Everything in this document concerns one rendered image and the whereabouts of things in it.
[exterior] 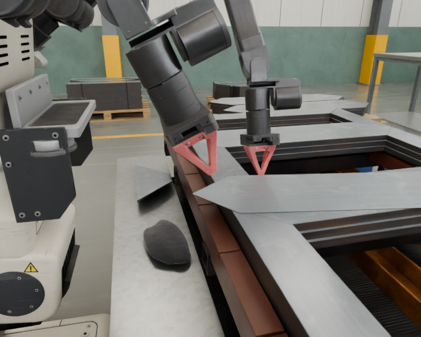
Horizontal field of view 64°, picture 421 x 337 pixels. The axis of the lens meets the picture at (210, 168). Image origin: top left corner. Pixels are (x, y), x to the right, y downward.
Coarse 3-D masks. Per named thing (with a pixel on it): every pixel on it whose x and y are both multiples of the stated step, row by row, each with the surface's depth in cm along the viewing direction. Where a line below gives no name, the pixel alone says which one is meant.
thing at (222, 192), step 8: (216, 184) 76; (224, 184) 76; (232, 184) 76; (208, 192) 72; (216, 192) 72; (224, 192) 72; (232, 192) 72; (208, 200) 69; (216, 200) 69; (224, 200) 69; (232, 200) 69; (232, 208) 66
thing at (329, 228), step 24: (216, 120) 132; (240, 120) 134; (288, 120) 139; (312, 120) 141; (336, 120) 138; (288, 144) 105; (312, 144) 107; (336, 144) 108; (360, 144) 111; (384, 144) 113; (408, 144) 104; (408, 168) 85; (264, 216) 63; (288, 216) 63; (312, 216) 63; (336, 216) 63; (360, 216) 63; (384, 216) 65; (408, 216) 66; (240, 240) 61; (312, 240) 61; (336, 240) 62; (360, 240) 64; (264, 264) 50; (264, 288) 51; (288, 312) 43
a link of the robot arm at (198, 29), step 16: (112, 0) 37; (128, 0) 37; (208, 0) 41; (128, 16) 38; (144, 16) 38; (160, 16) 40; (176, 16) 41; (192, 16) 41; (208, 16) 41; (128, 32) 38; (192, 32) 41; (208, 32) 41; (224, 32) 41; (192, 48) 41; (208, 48) 42; (224, 48) 43; (192, 64) 43
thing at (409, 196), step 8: (368, 176) 80; (376, 176) 80; (384, 176) 80; (392, 176) 80; (376, 184) 76; (384, 184) 76; (392, 184) 76; (400, 184) 76; (408, 184) 76; (392, 192) 72; (400, 192) 72; (408, 192) 72; (416, 192) 72; (400, 200) 69; (408, 200) 69; (416, 200) 69; (408, 208) 66
